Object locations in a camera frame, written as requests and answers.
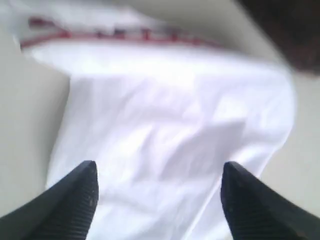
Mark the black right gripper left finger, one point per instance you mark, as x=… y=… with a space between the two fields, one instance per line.
x=63 y=212

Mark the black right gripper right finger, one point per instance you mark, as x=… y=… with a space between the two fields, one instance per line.
x=254 y=211

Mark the white shirt with red trim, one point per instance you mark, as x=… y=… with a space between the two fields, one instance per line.
x=157 y=110

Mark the dark brown wicker basket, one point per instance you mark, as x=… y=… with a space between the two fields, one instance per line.
x=293 y=26

